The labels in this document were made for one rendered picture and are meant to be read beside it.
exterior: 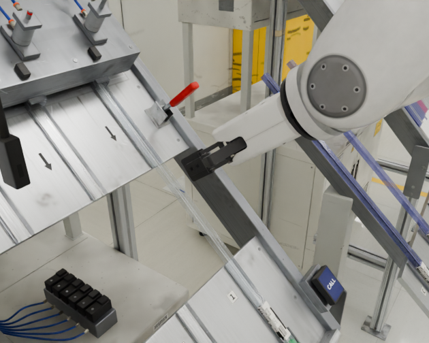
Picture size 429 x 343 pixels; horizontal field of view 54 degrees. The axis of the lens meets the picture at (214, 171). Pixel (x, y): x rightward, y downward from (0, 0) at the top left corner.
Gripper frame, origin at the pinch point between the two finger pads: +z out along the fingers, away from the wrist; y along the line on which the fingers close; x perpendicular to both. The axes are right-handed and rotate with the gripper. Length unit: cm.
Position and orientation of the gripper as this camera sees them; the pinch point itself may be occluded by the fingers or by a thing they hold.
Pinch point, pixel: (214, 154)
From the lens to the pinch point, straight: 55.4
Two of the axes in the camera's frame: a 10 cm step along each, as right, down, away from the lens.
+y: -5.9, 3.9, -7.1
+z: -6.4, 3.1, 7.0
